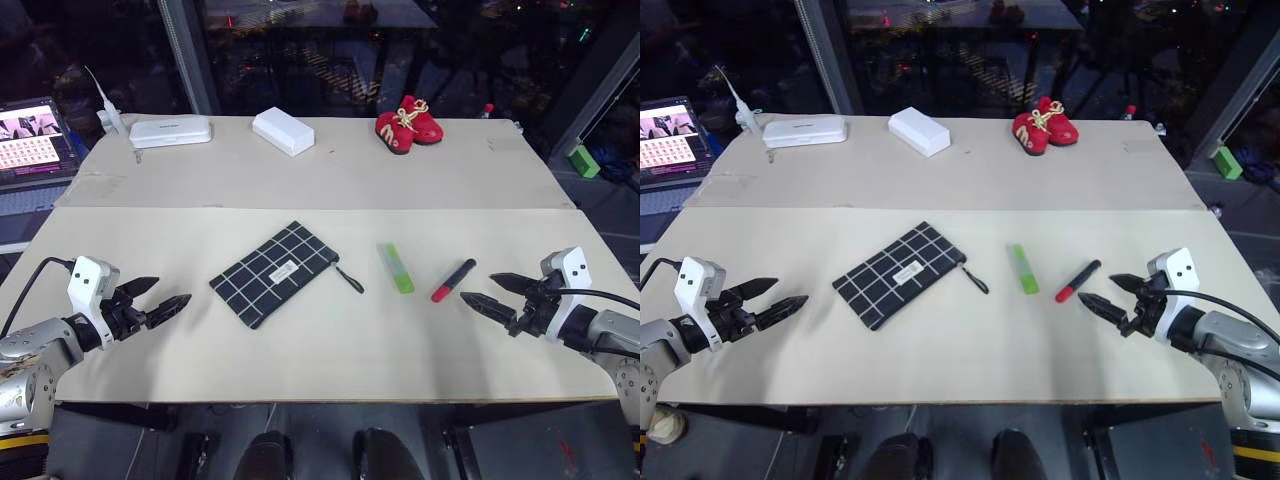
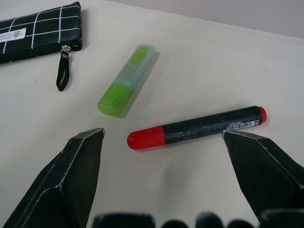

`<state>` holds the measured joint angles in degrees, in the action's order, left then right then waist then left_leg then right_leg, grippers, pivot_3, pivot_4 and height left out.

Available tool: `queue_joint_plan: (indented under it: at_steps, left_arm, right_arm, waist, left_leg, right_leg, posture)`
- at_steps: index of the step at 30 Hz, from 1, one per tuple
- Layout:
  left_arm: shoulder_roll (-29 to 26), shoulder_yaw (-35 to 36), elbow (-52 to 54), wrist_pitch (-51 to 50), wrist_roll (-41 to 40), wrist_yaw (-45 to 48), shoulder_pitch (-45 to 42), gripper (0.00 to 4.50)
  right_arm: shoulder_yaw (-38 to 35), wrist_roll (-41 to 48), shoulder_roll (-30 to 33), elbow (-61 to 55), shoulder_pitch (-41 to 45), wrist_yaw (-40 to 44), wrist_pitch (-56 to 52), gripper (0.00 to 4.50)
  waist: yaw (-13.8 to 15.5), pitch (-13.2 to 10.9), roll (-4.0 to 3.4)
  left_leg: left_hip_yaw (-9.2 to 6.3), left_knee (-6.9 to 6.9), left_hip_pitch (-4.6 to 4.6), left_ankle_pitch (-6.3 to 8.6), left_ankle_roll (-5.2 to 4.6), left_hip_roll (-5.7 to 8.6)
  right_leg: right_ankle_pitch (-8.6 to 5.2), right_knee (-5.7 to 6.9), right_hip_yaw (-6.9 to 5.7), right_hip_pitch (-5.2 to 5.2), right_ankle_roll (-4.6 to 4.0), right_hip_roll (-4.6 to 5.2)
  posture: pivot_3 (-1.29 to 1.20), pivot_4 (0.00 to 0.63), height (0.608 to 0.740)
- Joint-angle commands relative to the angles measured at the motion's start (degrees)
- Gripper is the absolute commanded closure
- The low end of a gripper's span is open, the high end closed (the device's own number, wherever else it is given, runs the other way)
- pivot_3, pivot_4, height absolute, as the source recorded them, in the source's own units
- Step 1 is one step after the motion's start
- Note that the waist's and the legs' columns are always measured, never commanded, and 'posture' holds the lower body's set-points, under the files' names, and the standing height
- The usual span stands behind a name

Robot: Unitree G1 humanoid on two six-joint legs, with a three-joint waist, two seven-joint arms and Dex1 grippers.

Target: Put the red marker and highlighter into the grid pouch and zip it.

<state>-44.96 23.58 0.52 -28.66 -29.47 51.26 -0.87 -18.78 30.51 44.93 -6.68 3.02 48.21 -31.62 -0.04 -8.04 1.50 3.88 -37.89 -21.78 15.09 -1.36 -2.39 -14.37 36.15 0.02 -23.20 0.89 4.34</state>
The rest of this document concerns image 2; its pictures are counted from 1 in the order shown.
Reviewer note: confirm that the black marker with red cap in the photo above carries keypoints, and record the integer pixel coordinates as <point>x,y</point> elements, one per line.
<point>202,128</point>

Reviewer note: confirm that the green highlighter pen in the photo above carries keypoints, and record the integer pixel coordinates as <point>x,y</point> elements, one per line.
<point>123,80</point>

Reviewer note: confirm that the black white-grid pencil case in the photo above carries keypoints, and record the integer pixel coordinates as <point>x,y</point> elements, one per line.
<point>47,31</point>

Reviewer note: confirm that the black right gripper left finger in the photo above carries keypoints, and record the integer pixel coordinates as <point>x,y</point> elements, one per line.
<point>61,180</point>

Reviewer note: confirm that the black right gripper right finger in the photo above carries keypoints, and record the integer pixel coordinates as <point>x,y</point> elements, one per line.
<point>266,171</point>

